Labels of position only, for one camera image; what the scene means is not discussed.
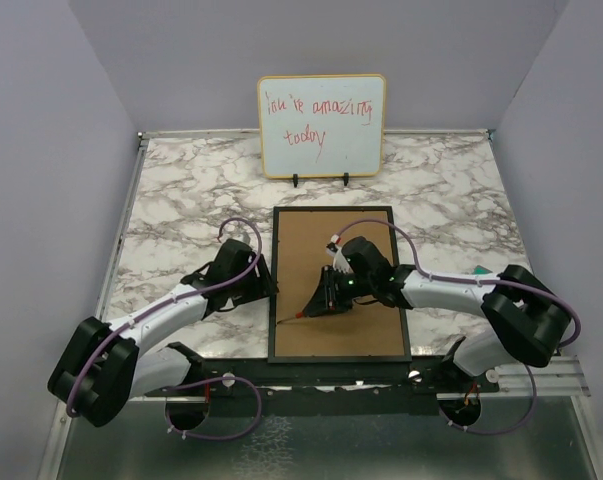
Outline yellow-framed whiteboard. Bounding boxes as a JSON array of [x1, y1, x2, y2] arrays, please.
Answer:
[[257, 74, 387, 179]]

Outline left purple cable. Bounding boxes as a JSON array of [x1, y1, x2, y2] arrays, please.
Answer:
[[64, 217, 265, 442]]

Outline purple cable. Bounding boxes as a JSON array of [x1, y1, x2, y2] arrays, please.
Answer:
[[330, 217, 582, 435], [64, 217, 265, 442]]

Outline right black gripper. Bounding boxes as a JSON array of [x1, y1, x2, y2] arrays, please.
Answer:
[[305, 265, 375, 317]]

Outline aluminium table edge rail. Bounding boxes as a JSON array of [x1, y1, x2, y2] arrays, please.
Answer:
[[88, 132, 148, 319]]

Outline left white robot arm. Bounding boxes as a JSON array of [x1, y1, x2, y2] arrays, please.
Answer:
[[47, 239, 277, 427]]

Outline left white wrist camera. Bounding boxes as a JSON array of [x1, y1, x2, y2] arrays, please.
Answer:
[[217, 230, 253, 248]]

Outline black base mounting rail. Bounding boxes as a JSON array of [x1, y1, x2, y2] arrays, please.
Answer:
[[145, 349, 502, 416]]

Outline black whiteboard stand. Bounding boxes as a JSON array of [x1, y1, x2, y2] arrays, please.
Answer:
[[291, 172, 351, 188]]

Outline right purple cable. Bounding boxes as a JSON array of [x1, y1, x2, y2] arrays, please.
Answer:
[[330, 217, 582, 435]]

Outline black picture frame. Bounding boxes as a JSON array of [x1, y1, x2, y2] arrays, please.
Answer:
[[268, 206, 411, 362]]

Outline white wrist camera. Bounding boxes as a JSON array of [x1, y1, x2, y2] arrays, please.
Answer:
[[326, 234, 352, 274], [217, 230, 253, 248]]

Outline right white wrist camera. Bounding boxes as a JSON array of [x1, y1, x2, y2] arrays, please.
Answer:
[[326, 234, 352, 274]]

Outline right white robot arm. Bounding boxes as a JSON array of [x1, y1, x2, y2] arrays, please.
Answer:
[[300, 236, 572, 391]]

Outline teal green eraser block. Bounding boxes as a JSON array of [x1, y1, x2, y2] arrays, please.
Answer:
[[473, 265, 492, 275]]

